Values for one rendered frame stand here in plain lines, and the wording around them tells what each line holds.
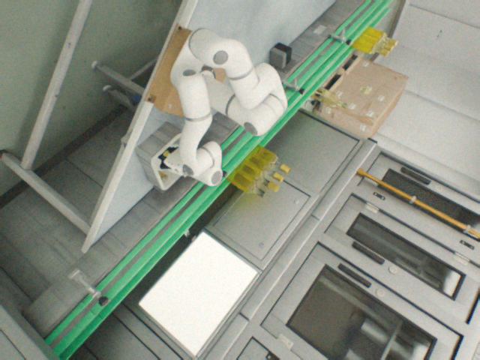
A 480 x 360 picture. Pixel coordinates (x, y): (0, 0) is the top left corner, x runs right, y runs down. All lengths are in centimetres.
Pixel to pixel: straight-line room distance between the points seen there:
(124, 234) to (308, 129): 113
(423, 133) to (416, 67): 164
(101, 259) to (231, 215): 59
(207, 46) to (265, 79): 23
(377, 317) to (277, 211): 60
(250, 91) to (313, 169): 86
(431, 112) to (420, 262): 523
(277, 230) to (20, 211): 126
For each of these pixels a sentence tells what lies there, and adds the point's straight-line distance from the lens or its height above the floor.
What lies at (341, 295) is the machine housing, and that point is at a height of 163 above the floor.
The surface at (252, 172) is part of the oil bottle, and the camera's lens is 160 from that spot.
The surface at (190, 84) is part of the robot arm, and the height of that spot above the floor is 99.
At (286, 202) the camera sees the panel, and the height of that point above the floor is 121.
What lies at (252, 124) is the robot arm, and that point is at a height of 111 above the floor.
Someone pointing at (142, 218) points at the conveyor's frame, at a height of 83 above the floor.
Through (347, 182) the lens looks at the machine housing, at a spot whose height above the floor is 139.
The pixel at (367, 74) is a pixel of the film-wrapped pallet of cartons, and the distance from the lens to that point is 596.
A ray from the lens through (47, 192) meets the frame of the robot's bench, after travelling 177.
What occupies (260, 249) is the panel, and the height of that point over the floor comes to 125.
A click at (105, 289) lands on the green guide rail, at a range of 147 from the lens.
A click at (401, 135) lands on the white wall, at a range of 629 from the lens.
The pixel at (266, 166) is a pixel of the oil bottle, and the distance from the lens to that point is 162.
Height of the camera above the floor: 158
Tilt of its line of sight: 21 degrees down
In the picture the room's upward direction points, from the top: 122 degrees clockwise
